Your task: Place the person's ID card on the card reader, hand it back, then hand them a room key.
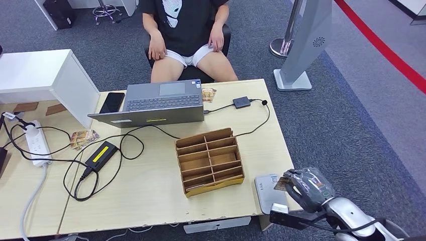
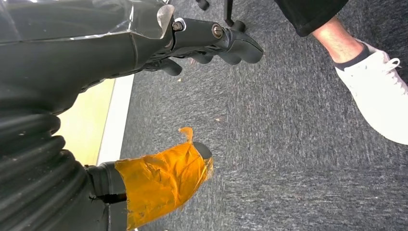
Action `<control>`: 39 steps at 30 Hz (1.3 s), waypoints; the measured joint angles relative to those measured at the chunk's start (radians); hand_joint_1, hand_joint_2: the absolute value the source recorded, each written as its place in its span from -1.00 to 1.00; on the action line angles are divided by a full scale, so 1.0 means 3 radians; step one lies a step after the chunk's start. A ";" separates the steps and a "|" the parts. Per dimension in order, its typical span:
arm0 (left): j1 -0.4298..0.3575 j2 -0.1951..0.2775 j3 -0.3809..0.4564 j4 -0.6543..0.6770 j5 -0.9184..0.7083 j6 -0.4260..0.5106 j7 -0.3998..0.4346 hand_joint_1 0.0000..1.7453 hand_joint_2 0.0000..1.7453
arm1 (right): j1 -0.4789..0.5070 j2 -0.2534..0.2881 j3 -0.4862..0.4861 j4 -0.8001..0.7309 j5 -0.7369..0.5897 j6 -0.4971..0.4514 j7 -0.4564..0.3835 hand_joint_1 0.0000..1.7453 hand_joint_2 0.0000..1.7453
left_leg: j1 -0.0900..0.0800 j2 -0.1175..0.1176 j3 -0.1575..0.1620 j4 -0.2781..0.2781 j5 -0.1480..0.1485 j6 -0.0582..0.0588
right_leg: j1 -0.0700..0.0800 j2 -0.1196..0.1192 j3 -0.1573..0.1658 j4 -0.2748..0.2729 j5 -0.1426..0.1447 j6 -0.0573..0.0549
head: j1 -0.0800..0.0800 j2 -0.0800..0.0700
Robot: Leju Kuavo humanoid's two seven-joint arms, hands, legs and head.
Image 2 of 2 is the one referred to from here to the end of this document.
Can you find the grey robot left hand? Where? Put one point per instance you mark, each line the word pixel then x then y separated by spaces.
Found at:
pixel 79 54

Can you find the robot left arm ribbed sleeve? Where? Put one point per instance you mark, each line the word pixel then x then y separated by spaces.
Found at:
pixel 32 178

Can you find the black wheeled chair base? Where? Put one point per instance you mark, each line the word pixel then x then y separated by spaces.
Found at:
pixel 228 12

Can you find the person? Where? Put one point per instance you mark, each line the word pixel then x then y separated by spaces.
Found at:
pixel 376 89

